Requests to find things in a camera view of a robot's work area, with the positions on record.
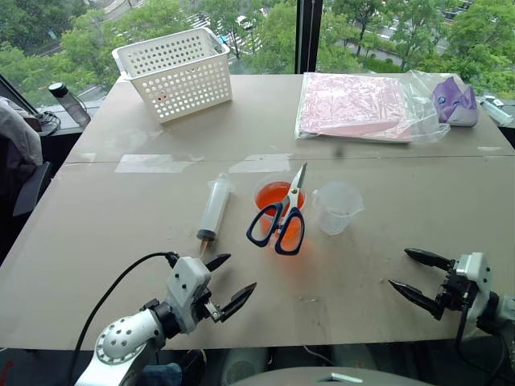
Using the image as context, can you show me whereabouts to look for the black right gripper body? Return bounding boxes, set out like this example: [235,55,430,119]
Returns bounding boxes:
[435,260,480,313]

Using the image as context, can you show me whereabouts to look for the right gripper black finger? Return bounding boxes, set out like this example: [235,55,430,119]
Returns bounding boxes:
[387,279,447,322]
[403,248,456,272]

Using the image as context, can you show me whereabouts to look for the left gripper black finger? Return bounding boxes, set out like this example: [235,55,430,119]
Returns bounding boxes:
[219,281,258,323]
[203,253,233,273]

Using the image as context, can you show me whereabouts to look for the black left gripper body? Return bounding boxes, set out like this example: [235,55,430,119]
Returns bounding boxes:
[194,287,225,324]

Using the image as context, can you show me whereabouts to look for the large clear plastic syringe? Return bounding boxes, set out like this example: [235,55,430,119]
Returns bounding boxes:
[196,172,236,257]

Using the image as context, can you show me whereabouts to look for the cup of orange liquid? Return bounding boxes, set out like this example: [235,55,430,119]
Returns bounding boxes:
[253,174,309,251]

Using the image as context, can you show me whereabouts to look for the small clear measuring cup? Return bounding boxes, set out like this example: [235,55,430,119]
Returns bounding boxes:
[311,181,365,236]

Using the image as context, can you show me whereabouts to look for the clear syringe in wrapper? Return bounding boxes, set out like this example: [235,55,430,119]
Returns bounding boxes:
[478,96,515,126]

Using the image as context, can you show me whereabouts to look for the dark water bottle black cap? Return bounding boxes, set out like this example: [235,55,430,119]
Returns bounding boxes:
[47,81,92,129]

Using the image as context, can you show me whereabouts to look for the purple and white device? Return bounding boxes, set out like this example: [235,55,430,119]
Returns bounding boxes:
[431,76,480,128]

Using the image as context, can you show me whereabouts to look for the pink paper stack in bag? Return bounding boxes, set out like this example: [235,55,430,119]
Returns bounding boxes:
[294,69,451,146]

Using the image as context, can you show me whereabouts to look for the white perforated plastic basket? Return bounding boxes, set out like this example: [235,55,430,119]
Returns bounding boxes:
[111,27,235,125]

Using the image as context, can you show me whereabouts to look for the chair with grey jacket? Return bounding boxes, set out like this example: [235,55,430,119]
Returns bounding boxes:
[0,95,54,220]

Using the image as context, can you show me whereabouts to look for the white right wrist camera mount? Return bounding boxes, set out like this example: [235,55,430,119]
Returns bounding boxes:
[457,252,495,322]

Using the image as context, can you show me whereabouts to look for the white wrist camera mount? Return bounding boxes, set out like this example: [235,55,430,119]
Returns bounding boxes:
[166,256,213,335]
[457,252,495,322]

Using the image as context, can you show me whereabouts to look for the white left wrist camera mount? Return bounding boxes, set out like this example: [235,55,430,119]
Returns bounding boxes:
[166,256,213,335]

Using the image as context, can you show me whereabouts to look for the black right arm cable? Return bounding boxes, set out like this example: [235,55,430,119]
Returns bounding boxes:
[455,303,515,385]

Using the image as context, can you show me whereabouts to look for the blue handled scissors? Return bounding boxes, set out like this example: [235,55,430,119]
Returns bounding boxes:
[245,162,309,257]

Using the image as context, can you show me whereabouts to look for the black cable bundle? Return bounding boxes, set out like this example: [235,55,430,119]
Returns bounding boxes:
[32,110,62,135]

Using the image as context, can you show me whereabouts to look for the black window frame post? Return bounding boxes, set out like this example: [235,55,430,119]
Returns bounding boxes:
[295,0,323,75]

